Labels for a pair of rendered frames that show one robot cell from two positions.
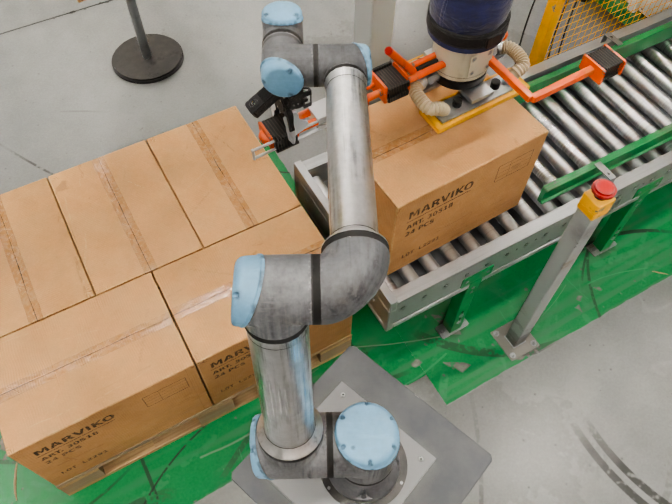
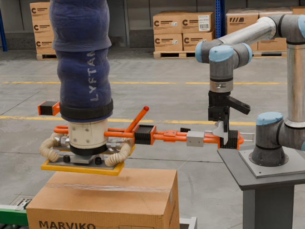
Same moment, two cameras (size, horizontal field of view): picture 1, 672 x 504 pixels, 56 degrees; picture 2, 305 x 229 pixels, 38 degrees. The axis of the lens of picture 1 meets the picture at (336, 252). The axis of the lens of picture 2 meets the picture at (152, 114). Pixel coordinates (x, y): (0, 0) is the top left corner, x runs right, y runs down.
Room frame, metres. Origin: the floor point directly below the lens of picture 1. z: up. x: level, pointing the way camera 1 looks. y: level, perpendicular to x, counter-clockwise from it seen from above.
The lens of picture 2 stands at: (2.55, 1.09, 1.90)
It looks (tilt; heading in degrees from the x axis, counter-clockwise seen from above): 19 degrees down; 225
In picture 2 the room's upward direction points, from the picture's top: 4 degrees counter-clockwise
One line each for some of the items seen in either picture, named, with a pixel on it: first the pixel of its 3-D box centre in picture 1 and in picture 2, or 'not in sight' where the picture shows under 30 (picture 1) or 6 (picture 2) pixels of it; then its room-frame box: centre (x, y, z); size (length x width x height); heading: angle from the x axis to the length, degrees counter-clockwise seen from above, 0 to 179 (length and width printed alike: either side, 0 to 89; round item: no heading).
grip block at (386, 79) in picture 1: (389, 82); (144, 134); (1.36, -0.14, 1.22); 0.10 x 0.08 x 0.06; 32
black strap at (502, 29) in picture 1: (468, 17); (86, 105); (1.49, -0.35, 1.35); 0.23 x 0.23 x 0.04
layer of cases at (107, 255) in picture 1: (154, 278); not in sight; (1.21, 0.70, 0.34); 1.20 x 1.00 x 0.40; 121
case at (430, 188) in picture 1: (430, 167); (110, 225); (1.45, -0.32, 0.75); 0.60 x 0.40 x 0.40; 123
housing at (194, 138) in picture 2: (323, 113); (195, 138); (1.25, 0.04, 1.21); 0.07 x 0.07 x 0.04; 32
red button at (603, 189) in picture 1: (602, 191); not in sight; (1.15, -0.77, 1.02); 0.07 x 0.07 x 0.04
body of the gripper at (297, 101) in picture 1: (289, 87); (219, 105); (1.19, 0.12, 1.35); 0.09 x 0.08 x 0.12; 121
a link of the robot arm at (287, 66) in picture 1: (287, 64); (234, 56); (1.07, 0.11, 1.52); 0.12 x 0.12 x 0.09; 3
